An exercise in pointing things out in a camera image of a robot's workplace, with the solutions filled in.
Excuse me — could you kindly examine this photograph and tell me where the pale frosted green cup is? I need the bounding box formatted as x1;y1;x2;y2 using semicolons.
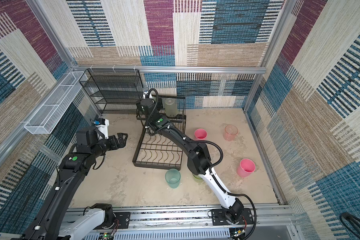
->
164;98;178;118

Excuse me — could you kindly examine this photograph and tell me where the teal frosted cup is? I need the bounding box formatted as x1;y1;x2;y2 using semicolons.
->
165;169;181;189

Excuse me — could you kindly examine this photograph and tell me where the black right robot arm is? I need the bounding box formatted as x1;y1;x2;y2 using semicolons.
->
137;98;244;224

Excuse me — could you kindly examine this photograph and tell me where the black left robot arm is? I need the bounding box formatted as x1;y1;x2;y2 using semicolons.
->
21;126;128;240

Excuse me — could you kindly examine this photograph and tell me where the black two-tier dish rack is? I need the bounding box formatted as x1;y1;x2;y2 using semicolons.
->
133;96;187;171

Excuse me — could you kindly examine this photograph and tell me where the black mesh shelf rack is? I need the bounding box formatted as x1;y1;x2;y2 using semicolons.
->
79;69;144;114

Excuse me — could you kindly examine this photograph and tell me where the opaque pink cup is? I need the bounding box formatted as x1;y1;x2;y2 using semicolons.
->
194;129;208;140

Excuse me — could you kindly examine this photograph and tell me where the clear pink cup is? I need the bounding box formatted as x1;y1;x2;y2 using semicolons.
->
224;125;239;141

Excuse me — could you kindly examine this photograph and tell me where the pink cup near right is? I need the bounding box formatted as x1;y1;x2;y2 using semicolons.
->
237;159;256;178

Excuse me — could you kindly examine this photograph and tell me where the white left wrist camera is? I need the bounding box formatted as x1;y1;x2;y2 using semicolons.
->
92;118;110;140

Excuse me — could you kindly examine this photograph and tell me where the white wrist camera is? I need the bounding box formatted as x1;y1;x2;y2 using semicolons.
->
92;118;110;140
143;90;150;99

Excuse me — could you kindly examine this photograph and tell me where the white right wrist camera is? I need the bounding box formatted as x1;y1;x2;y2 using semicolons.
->
143;90;150;99

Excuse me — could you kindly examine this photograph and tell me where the black corrugated cable conduit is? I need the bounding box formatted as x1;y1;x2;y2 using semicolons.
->
143;88;258;240

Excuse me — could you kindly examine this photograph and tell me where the white wire mesh basket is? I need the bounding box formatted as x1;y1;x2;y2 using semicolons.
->
25;72;84;135

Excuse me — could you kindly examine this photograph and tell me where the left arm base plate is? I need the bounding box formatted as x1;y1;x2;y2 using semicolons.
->
95;212;131;230

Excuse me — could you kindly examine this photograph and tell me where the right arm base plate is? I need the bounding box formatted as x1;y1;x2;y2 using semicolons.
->
207;208;255;226

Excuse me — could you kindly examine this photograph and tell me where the aluminium front rail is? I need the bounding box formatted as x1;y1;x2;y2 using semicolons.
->
58;204;303;240

